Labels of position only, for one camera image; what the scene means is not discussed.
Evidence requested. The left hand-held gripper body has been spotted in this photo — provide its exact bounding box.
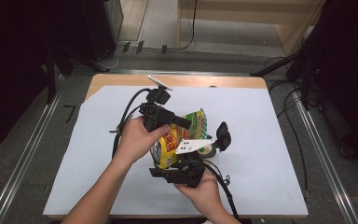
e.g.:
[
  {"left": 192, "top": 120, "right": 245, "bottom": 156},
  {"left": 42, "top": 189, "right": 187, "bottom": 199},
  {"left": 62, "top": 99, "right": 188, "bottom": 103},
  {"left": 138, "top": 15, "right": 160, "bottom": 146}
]
[{"left": 138, "top": 74, "right": 182, "bottom": 133}]

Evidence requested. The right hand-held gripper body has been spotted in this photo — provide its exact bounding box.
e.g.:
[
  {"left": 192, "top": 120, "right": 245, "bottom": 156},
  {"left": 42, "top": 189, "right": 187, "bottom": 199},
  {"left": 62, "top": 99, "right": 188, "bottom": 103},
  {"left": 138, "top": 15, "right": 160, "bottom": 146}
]
[{"left": 167, "top": 138, "right": 216, "bottom": 188}]

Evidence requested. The yellow green printed spout pouch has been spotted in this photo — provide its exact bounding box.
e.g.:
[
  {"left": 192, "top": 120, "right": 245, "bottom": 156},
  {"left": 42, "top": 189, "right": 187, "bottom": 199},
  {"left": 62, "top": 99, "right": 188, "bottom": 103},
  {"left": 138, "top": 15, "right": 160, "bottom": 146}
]
[{"left": 149, "top": 107, "right": 213, "bottom": 171}]

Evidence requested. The glass jar with black lid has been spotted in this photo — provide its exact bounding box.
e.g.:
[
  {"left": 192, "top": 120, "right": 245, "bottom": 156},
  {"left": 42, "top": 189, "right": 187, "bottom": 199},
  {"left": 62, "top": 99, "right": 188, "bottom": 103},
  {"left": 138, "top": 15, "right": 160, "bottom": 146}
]
[{"left": 198, "top": 121, "right": 233, "bottom": 159}]

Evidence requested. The person's right hand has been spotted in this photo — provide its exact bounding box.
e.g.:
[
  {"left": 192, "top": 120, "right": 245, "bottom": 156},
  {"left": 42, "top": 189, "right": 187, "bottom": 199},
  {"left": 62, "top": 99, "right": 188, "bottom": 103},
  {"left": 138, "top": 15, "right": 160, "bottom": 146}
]
[{"left": 173, "top": 170, "right": 228, "bottom": 219}]

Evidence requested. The person's left hand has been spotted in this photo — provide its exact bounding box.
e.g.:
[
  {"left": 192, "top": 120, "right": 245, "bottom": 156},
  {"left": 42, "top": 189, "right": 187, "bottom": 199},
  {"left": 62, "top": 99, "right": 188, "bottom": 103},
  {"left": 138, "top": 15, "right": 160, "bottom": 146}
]
[{"left": 114, "top": 116, "right": 172, "bottom": 166}]

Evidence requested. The white table sheet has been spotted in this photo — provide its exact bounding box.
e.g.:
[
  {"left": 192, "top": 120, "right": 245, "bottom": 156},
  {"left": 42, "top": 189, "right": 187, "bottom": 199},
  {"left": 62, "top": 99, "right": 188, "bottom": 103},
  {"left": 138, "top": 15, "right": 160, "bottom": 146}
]
[{"left": 42, "top": 85, "right": 310, "bottom": 217}]

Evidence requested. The black cabinet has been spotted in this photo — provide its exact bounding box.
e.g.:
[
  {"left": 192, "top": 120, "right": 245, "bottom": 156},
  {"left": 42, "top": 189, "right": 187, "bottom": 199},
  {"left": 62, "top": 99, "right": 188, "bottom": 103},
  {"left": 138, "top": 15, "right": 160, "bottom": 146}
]
[{"left": 80, "top": 0, "right": 125, "bottom": 62}]

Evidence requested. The black stand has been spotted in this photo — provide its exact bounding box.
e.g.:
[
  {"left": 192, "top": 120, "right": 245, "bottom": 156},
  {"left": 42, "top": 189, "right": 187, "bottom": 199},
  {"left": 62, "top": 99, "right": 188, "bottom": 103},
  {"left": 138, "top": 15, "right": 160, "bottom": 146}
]
[
  {"left": 45, "top": 46, "right": 106, "bottom": 105},
  {"left": 250, "top": 46, "right": 311, "bottom": 110}
]

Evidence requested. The light wooden furniture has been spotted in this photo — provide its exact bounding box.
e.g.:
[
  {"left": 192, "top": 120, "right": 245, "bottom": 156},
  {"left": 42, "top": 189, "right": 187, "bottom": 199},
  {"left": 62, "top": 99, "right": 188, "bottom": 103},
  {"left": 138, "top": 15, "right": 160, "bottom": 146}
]
[{"left": 176, "top": 0, "right": 324, "bottom": 57}]

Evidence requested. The dark curtain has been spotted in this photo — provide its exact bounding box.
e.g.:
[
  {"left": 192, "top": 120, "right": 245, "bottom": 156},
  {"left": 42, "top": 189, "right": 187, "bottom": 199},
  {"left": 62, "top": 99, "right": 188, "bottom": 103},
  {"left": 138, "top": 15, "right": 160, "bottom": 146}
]
[
  {"left": 0, "top": 0, "right": 85, "bottom": 158},
  {"left": 304, "top": 0, "right": 358, "bottom": 169}
]

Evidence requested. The left hand-held gripper black cable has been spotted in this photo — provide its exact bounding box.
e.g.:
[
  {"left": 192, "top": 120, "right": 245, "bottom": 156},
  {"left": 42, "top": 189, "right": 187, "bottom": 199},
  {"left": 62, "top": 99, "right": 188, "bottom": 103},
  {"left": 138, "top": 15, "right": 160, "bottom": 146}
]
[{"left": 109, "top": 88, "right": 153, "bottom": 160}]

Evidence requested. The hand-held gripper black cable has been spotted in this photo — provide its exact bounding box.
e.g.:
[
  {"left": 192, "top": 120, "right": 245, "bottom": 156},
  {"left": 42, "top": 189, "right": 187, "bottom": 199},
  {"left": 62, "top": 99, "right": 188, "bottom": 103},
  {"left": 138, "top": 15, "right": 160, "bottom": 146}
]
[
  {"left": 202, "top": 161, "right": 241, "bottom": 221},
  {"left": 109, "top": 88, "right": 153, "bottom": 160}
]

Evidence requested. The right hand-held gripper black cable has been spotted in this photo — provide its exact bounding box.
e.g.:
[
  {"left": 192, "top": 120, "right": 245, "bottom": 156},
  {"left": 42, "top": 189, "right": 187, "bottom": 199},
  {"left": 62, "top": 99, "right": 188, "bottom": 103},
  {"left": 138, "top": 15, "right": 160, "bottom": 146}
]
[{"left": 202, "top": 161, "right": 241, "bottom": 221}]

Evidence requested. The metal rail behind table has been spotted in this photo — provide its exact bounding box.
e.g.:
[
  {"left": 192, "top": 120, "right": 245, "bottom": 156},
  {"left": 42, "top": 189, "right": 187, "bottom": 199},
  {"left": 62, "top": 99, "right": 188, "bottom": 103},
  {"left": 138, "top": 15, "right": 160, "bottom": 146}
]
[{"left": 110, "top": 69, "right": 252, "bottom": 76}]

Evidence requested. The white floor cable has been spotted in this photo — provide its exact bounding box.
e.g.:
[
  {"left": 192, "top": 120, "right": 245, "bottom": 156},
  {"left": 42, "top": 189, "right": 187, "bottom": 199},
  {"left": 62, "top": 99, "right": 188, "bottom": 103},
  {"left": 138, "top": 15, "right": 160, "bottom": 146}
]
[{"left": 101, "top": 45, "right": 122, "bottom": 70}]

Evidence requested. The hanging black cable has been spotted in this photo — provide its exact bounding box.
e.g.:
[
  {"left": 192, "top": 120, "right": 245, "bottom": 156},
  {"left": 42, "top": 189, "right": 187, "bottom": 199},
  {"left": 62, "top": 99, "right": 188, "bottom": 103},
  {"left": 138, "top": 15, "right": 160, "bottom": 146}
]
[{"left": 180, "top": 0, "right": 199, "bottom": 51}]

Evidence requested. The black floor cable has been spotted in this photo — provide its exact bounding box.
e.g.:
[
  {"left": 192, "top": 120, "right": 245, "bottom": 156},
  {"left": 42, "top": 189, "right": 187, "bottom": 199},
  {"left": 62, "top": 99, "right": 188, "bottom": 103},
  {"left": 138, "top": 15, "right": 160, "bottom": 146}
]
[{"left": 265, "top": 55, "right": 311, "bottom": 192}]

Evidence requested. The metal floor rail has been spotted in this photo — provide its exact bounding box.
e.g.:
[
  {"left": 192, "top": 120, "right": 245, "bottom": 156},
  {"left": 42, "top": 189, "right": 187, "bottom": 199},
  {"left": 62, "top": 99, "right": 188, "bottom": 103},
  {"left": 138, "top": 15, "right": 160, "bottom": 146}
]
[
  {"left": 290, "top": 88, "right": 358, "bottom": 224},
  {"left": 0, "top": 74, "right": 66, "bottom": 224}
]

